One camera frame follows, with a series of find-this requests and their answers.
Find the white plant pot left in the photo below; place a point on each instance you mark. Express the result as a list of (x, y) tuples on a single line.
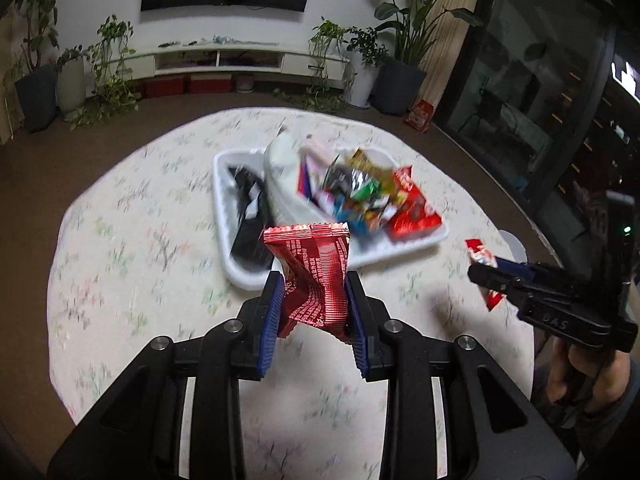
[(70, 86)]

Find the gold snack packet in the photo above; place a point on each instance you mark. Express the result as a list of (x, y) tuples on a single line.
[(386, 183)]

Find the orange yellow snack bar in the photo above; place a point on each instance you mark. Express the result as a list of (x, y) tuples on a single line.
[(361, 161)]

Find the pale pink snack packet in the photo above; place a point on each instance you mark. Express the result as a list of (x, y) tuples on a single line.
[(322, 154)]

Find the white plastic tray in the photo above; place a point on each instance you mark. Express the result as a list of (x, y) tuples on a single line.
[(378, 248)]

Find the dark grey plant pot left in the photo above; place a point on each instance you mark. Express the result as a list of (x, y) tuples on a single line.
[(36, 93)]

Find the black snack packet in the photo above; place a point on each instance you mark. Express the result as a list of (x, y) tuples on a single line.
[(254, 216)]

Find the red snack packet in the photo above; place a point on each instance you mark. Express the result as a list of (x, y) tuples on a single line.
[(415, 216), (314, 261)]

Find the small green plant right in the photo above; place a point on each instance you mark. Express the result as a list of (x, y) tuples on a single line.
[(345, 62)]

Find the strawberry candy packet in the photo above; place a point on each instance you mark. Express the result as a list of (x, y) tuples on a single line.
[(483, 272)]

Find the red snack packet in tray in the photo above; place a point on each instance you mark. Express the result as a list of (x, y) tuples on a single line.
[(415, 216)]

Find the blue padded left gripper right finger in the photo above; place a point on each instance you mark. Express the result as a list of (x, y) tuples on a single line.
[(491, 429)]

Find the white tv console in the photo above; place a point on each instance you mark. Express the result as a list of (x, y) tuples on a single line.
[(277, 60)]

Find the green-edged seed packet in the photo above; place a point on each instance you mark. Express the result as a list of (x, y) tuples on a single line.
[(354, 184)]

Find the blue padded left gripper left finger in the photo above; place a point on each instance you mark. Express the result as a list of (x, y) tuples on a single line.
[(133, 431)]

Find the blue cookie packet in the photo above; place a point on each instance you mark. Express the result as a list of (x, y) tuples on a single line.
[(310, 179)]

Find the trailing green plant left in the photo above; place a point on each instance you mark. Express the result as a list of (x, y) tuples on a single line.
[(112, 94)]

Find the large dark pot plant right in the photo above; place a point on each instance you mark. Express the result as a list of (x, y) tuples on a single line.
[(400, 78)]

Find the red bag on floor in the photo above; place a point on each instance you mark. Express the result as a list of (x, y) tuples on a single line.
[(420, 116)]

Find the white green snack packet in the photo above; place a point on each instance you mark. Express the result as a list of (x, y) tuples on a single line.
[(282, 167)]

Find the light blue cartoon packet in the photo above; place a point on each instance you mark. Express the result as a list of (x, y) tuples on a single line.
[(362, 218)]

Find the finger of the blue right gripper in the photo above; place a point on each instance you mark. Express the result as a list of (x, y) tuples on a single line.
[(518, 269)]

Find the person's right hand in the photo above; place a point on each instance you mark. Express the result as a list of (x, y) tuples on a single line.
[(610, 372)]

